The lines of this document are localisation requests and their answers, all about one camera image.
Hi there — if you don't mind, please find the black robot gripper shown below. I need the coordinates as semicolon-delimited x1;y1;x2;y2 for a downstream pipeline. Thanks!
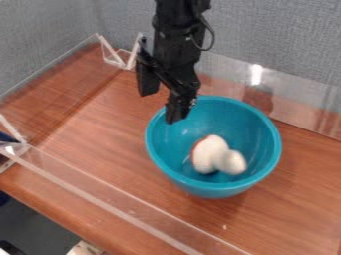
137;0;213;125

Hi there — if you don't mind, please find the red and white toy mushroom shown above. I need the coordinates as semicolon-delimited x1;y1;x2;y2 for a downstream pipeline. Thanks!
190;134;246;175

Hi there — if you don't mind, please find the blue plastic bowl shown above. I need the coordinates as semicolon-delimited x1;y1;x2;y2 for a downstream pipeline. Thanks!
145;96;283;199

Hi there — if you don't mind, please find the clear acrylic back barrier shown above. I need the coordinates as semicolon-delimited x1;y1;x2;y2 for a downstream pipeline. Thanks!
95;32;341;142

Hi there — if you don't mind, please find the clear acrylic barrier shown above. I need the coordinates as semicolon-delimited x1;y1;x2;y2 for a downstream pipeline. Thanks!
0;33;99;100
95;32;341;142
0;142;252;255

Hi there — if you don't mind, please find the clear acrylic left barrier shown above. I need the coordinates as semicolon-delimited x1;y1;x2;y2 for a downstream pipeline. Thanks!
0;33;99;100

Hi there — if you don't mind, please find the clear acrylic front barrier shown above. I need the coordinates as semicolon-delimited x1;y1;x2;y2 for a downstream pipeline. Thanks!
0;142;252;255

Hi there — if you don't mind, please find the clear acrylic corner bracket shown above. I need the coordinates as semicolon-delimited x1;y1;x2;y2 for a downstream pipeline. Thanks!
98;33;143;71

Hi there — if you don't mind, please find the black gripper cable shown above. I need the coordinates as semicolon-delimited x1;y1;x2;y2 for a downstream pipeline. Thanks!
188;14;217;52

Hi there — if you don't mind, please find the clear acrylic left bracket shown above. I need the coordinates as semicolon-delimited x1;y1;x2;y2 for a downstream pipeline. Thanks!
0;114;30;174

